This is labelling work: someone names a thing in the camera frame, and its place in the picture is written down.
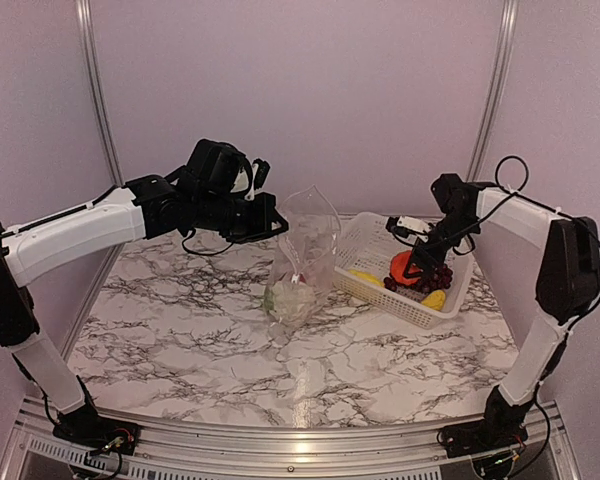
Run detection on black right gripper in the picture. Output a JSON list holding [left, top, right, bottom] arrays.
[[403, 212, 478, 278]]

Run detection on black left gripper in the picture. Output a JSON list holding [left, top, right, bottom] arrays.
[[194, 189, 289, 244]]

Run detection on orange tangerine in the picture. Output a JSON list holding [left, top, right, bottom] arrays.
[[390, 250, 422, 287]]

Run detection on clear zip top bag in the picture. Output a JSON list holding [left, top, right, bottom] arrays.
[[265, 186, 341, 339]]

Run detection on yellow lemon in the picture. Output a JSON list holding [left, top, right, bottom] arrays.
[[420, 290, 447, 311]]

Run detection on white green cabbage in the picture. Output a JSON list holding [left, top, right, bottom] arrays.
[[263, 281, 316, 323]]

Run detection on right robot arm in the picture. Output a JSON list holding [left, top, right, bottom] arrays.
[[386, 174, 600, 448]]

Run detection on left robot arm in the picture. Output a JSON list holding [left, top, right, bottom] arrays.
[[0, 139, 289, 445]]

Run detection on purple grape bunch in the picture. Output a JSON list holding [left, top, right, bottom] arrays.
[[383, 264, 453, 294]]

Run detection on white plastic basket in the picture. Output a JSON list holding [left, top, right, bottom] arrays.
[[333, 212, 474, 329]]

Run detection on yellow banana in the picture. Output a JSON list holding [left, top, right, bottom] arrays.
[[348, 269, 384, 288]]

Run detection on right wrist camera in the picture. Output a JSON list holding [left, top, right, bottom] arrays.
[[385, 216, 430, 241]]

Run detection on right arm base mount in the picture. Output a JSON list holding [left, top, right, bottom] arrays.
[[436, 420, 528, 458]]

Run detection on front aluminium rail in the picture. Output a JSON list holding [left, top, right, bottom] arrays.
[[0, 397, 582, 479]]

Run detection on right aluminium frame post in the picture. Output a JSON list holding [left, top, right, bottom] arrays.
[[466, 0, 519, 181]]

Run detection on aluminium frame post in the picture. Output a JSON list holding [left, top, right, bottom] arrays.
[[466, 0, 519, 181], [75, 0, 124, 186]]

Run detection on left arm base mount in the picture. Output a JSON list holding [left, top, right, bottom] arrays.
[[52, 418, 140, 455]]

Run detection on left aluminium frame post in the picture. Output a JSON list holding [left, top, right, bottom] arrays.
[[75, 0, 124, 186]]

